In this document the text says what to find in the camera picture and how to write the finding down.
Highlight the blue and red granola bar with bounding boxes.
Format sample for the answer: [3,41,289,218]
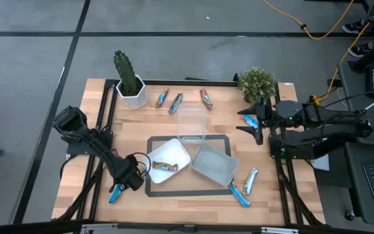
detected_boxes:
[240,114,259,129]

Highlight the white hexagonal plant pot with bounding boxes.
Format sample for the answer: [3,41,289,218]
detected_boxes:
[115,74,148,109]

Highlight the black tape rectangle outline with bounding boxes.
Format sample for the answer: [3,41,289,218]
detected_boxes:
[144,134,232,198]

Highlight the dark blue granola bar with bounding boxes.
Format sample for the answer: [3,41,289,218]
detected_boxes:
[168,93,184,115]

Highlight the person's shoe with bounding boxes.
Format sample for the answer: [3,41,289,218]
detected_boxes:
[348,42,374,59]
[342,18,369,35]

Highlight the black aluminium rig frame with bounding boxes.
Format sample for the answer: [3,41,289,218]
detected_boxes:
[52,77,326,228]

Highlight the tall green cactus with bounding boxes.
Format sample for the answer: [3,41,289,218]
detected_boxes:
[113,49,139,94]

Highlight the brown multicolour granola bar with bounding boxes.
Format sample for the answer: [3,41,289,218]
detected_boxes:
[151,161,179,172]

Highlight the white paper sheet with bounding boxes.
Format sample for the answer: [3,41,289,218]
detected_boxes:
[312,154,331,172]

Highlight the white plastic bin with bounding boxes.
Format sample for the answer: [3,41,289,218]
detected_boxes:
[143,138,192,185]

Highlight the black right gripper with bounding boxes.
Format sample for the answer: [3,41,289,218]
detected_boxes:
[235,104,276,146]

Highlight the long bright blue granola bar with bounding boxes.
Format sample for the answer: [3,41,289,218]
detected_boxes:
[227,181,252,208]

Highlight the black crossbar with silver brackets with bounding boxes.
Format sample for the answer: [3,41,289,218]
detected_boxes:
[0,219,374,234]

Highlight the yellow cable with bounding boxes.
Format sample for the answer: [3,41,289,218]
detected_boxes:
[310,0,374,105]
[262,0,356,42]

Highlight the light grey plastic bin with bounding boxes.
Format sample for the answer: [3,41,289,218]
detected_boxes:
[190,141,240,187]

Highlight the bushy green potted plant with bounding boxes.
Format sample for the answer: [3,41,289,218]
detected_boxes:
[237,66,277,105]

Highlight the brown and blue granola bar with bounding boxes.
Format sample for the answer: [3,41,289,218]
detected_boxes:
[155,87,169,109]

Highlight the white and green granola bar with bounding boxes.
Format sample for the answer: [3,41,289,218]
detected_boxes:
[242,167,260,196]

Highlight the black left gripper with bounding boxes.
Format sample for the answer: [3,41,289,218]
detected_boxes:
[109,162,145,193]

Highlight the clear plastic container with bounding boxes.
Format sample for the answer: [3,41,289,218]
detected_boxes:
[176,103,207,144]

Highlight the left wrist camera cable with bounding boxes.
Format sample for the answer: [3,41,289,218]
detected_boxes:
[131,151,152,178]

